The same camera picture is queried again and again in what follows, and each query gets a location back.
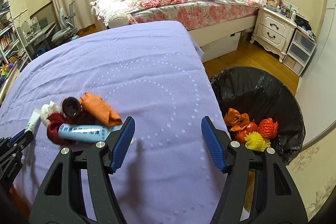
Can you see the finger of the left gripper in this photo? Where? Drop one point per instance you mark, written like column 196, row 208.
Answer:
column 15, row 138
column 22, row 143

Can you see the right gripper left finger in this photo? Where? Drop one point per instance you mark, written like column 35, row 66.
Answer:
column 77, row 187

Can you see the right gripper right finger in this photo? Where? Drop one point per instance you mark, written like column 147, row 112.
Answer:
column 275, row 198

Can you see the white tissue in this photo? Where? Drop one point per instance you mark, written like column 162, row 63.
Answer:
column 47, row 110

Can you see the yellow foam fruit net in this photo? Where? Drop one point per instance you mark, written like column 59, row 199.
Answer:
column 255, row 141

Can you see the red foam fruit net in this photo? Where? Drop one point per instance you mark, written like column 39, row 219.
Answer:
column 268, row 128

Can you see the light blue tube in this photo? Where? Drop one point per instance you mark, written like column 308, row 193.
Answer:
column 86, row 133

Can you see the red round wrapper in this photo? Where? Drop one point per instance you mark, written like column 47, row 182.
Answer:
column 241, row 134

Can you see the orange wrapper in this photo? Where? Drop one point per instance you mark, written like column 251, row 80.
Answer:
column 101, row 110

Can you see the orange plastic bag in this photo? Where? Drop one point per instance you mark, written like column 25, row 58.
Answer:
column 236, row 121

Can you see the white teal tube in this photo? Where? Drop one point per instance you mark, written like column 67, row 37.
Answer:
column 33, row 121

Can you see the black lined trash bin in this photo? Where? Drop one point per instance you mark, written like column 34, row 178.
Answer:
column 261, row 95

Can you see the dark red cloth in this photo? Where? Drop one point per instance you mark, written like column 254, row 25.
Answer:
column 57, row 119

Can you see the black round cap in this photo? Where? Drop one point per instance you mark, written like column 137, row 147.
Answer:
column 71, row 107

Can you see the bookshelf with books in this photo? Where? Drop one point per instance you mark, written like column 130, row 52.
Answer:
column 14, row 56

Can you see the desk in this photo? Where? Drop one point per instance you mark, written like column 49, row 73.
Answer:
column 39, row 38

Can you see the grey desk chair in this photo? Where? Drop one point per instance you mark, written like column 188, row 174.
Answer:
column 68, row 31

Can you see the white sliding wardrobe door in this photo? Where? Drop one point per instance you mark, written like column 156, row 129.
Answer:
column 316, row 91

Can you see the purple table cloth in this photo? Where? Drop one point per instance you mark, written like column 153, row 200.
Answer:
column 152, row 72

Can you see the plastic drawer unit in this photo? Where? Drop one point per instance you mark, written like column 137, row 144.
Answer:
column 300, row 51

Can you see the white under-bed box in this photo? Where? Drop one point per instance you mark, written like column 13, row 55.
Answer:
column 220, row 47

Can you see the white nightstand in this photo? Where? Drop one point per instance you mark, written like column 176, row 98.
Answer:
column 273, row 32

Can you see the floral bed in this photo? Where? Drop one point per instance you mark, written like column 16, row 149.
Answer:
column 207, row 21

